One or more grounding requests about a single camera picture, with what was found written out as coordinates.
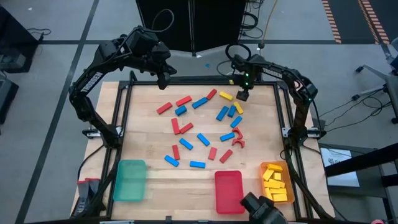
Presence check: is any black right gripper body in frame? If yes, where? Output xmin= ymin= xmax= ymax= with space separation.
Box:
xmin=239 ymin=70 xmax=256 ymax=91

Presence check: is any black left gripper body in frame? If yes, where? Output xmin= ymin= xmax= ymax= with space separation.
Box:
xmin=149 ymin=43 xmax=172 ymax=68

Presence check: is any long yellow wooden block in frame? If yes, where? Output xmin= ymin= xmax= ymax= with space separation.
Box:
xmin=264 ymin=179 xmax=286 ymax=190

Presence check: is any black partition panel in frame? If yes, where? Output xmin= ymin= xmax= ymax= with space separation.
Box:
xmin=192 ymin=0 xmax=247 ymax=52
xmin=136 ymin=0 xmax=193 ymax=54

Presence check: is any orange plastic bin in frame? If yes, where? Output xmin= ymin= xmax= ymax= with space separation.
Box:
xmin=259 ymin=161 xmax=295 ymax=205

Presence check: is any red plastic bin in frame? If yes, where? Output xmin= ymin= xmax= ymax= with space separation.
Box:
xmin=214 ymin=170 xmax=246 ymax=215

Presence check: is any white printed sheet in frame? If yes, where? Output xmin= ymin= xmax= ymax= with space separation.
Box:
xmin=320 ymin=147 xmax=361 ymax=188

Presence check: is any teal plastic bin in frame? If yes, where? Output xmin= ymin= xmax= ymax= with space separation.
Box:
xmin=113 ymin=159 xmax=147 ymax=202

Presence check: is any black metal beam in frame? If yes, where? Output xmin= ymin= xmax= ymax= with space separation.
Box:
xmin=324 ymin=142 xmax=398 ymax=179

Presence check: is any grey box with red top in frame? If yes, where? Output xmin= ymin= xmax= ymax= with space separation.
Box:
xmin=76 ymin=177 xmax=101 ymax=217

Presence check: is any grey office chair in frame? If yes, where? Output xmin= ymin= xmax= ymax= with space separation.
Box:
xmin=354 ymin=37 xmax=398 ymax=125

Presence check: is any black equipment cart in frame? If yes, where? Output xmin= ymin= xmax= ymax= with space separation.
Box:
xmin=0 ymin=6 xmax=40 ymax=75

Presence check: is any dark equipment box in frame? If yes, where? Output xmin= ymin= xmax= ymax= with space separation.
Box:
xmin=0 ymin=79 xmax=19 ymax=125

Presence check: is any black aluminium table frame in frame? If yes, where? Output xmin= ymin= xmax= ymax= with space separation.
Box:
xmin=70 ymin=70 xmax=335 ymax=224

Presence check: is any black cable coil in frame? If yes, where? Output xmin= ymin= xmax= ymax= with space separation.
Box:
xmin=224 ymin=42 xmax=252 ymax=65

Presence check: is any black cable bundle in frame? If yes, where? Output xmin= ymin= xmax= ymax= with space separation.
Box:
xmin=241 ymin=0 xmax=265 ymax=40

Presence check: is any yellow power cable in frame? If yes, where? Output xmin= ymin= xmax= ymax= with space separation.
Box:
xmin=260 ymin=0 xmax=280 ymax=49

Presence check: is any black floor cable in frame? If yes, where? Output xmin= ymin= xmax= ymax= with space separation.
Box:
xmin=318 ymin=93 xmax=393 ymax=133
xmin=26 ymin=27 xmax=52 ymax=41

